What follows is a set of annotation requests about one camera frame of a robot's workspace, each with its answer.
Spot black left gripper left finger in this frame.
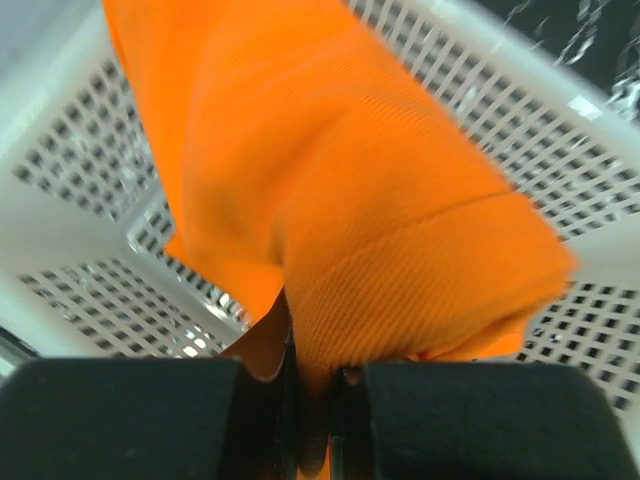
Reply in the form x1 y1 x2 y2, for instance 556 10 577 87
1 320 290 479

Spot white perforated plastic basket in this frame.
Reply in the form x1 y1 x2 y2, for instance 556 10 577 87
1 1 639 430

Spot orange trousers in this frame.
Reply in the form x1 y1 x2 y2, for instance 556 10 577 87
103 1 575 479

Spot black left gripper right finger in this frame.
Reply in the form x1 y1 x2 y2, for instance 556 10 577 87
331 363 639 479

